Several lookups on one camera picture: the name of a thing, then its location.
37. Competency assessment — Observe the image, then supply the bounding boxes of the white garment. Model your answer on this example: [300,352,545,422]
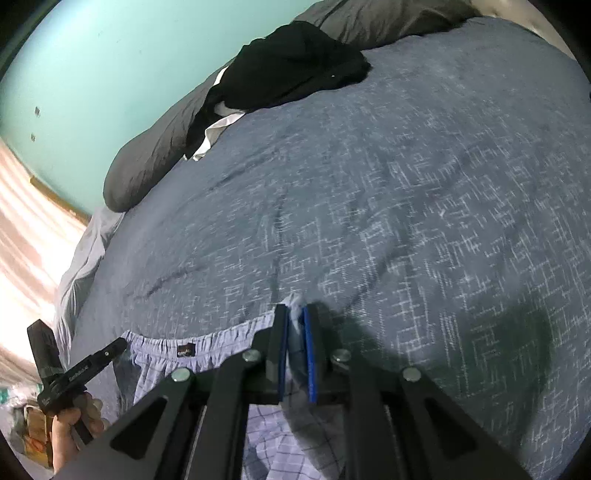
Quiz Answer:
[191,67,247,161]

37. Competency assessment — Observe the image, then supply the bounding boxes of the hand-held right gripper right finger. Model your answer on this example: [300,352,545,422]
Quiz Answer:
[302,302,532,480]

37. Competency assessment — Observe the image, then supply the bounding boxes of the pink curtain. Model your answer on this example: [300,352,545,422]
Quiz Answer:
[0,138,90,393]

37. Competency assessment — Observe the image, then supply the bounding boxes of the wooden window frame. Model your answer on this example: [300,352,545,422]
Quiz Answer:
[28,176,90,226]

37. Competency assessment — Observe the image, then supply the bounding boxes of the light grey duvet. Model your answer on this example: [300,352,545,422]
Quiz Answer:
[53,205,125,356]

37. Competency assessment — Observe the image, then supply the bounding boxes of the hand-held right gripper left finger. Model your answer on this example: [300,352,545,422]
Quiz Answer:
[55,304,289,480]

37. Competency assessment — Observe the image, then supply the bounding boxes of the yellow orange box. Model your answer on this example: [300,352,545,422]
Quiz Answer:
[21,404,54,468]

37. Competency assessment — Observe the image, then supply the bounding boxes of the dark grey long pillow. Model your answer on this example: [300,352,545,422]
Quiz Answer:
[102,0,490,213]

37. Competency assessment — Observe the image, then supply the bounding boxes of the blue patterned bed sheet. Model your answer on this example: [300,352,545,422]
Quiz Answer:
[69,16,591,480]

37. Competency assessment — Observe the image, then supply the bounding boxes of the blue plaid boxer shorts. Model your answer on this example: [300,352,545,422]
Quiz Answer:
[113,293,347,480]

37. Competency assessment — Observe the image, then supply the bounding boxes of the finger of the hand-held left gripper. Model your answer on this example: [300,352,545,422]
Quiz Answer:
[85,337,128,371]

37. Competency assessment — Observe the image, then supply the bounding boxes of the person's left hand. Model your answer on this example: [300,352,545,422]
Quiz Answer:
[52,398,112,474]

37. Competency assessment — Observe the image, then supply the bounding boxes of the black garment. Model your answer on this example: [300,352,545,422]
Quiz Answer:
[185,21,372,158]

